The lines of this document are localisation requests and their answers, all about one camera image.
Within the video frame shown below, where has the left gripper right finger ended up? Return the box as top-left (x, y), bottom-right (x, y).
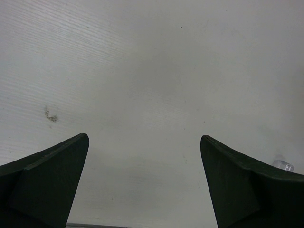
top-left (200, 135), bottom-right (304, 228)

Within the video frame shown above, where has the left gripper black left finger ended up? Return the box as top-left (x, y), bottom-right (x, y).
top-left (0, 133), bottom-right (89, 228)

